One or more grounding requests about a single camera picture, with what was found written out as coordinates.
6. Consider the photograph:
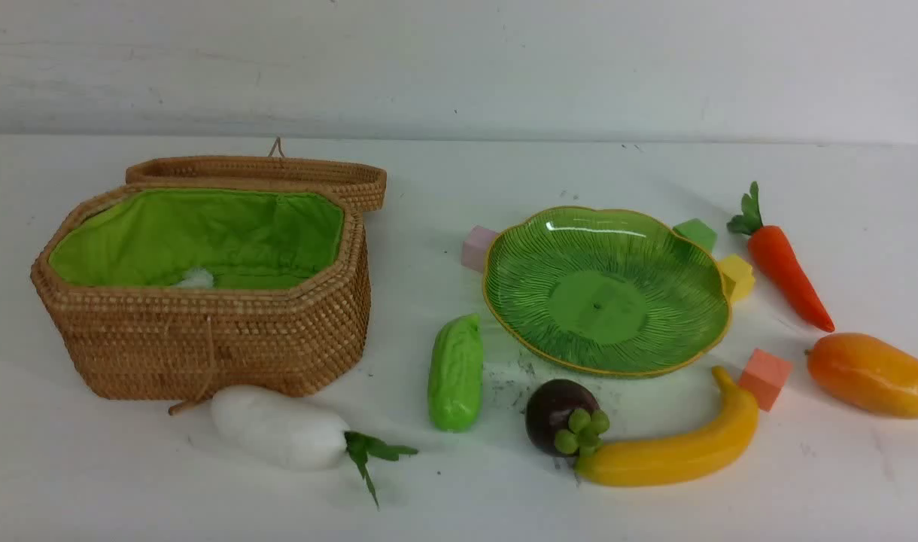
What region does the dark purple mangosteen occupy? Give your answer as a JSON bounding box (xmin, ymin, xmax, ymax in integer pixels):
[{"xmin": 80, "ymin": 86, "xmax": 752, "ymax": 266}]
[{"xmin": 525, "ymin": 379, "xmax": 610, "ymax": 458}]

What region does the white radish with leaves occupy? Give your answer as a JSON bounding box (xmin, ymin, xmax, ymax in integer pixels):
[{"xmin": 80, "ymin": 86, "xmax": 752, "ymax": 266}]
[{"xmin": 209, "ymin": 385, "xmax": 418, "ymax": 504}]

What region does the yellow banana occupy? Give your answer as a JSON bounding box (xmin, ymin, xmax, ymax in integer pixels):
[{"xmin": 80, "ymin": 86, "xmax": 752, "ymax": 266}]
[{"xmin": 575, "ymin": 366, "xmax": 759, "ymax": 488}]

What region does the orange carrot with leaves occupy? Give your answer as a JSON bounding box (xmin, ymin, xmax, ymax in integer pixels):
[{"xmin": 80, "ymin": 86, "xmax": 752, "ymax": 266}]
[{"xmin": 726, "ymin": 181, "xmax": 835, "ymax": 333}]

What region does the orange yellow mango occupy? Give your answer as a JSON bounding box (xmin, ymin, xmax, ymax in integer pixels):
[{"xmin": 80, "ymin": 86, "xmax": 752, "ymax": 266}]
[{"xmin": 805, "ymin": 333, "xmax": 918, "ymax": 419}]

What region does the pink foam cube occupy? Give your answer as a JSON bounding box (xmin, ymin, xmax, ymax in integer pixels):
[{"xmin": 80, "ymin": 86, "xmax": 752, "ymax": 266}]
[{"xmin": 461, "ymin": 225, "xmax": 498, "ymax": 273}]

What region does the green leaf-shaped glass plate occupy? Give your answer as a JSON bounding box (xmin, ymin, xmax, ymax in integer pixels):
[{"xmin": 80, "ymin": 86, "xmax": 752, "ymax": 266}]
[{"xmin": 481, "ymin": 206, "xmax": 733, "ymax": 379}]

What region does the green foam cube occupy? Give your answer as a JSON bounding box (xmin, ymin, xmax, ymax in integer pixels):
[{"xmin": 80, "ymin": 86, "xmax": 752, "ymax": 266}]
[{"xmin": 673, "ymin": 218, "xmax": 718, "ymax": 253}]

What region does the woven rattan basket green lining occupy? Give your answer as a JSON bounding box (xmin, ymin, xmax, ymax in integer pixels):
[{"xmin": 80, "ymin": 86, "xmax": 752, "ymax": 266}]
[{"xmin": 30, "ymin": 183, "xmax": 372, "ymax": 411}]

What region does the yellow foam cube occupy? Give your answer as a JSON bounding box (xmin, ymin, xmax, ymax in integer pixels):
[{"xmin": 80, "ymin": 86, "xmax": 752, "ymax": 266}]
[{"xmin": 718, "ymin": 254, "xmax": 755, "ymax": 305}]

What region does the orange foam cube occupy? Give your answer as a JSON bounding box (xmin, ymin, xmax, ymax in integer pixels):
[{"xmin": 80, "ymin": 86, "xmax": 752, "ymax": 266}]
[{"xmin": 737, "ymin": 348, "xmax": 793, "ymax": 413}]

